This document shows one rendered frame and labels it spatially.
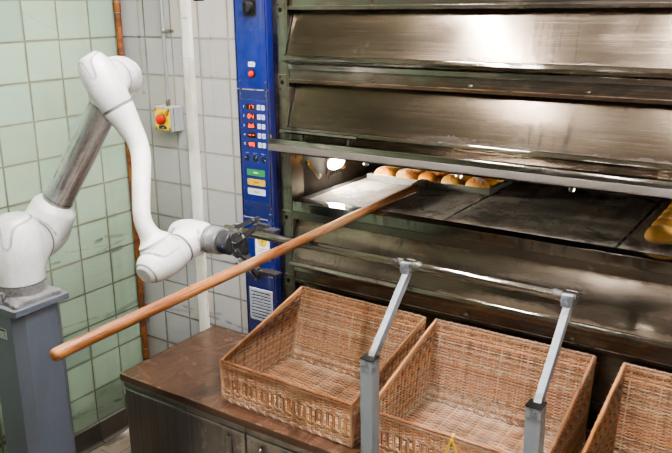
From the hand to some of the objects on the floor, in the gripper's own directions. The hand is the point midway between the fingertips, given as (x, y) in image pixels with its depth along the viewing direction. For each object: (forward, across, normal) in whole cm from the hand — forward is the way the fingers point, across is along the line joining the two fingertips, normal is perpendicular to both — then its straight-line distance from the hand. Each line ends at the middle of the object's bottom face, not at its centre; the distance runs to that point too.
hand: (275, 252), depth 230 cm
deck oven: (+50, +119, -149) cm, 197 cm away
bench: (+45, +119, -26) cm, 130 cm away
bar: (+27, +119, -5) cm, 122 cm away
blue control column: (-47, +119, -149) cm, 196 cm away
